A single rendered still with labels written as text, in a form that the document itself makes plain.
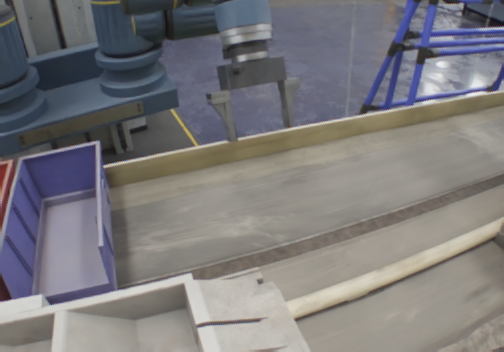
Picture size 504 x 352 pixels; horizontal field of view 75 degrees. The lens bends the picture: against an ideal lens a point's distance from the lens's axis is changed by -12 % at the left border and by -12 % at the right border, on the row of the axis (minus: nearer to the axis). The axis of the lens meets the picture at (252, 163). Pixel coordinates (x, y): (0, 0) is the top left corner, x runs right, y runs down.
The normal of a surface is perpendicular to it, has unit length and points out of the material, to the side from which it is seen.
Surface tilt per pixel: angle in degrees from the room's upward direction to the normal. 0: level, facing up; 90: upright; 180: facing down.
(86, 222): 0
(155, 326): 10
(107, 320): 31
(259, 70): 65
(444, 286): 0
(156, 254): 0
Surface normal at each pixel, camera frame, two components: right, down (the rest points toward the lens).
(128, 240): 0.00, -0.79
